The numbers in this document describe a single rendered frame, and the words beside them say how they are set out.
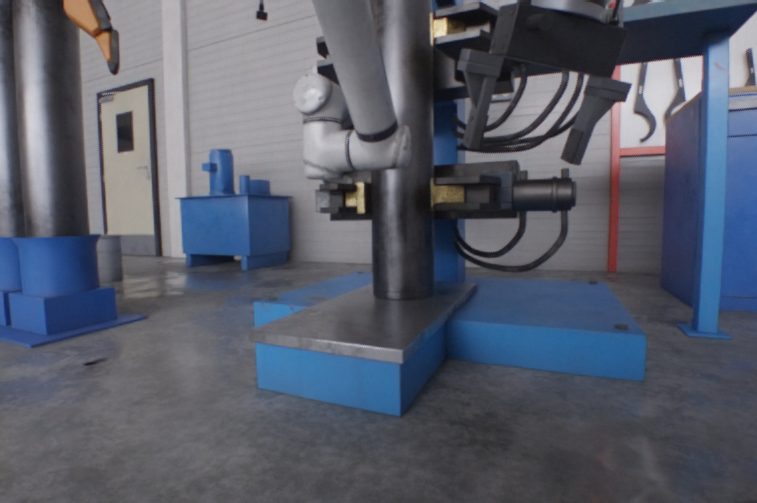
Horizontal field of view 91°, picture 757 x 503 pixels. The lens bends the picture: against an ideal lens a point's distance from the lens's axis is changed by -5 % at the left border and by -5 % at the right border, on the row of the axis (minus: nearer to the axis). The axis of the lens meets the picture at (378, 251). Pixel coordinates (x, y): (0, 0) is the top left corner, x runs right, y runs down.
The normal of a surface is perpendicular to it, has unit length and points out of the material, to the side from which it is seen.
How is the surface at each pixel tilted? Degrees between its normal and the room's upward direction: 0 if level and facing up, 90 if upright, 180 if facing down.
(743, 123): 90
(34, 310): 90
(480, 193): 90
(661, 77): 90
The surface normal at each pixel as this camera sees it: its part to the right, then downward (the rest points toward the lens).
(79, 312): 0.91, 0.02
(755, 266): -0.40, 0.08
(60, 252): 0.64, 0.06
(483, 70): 0.11, 0.47
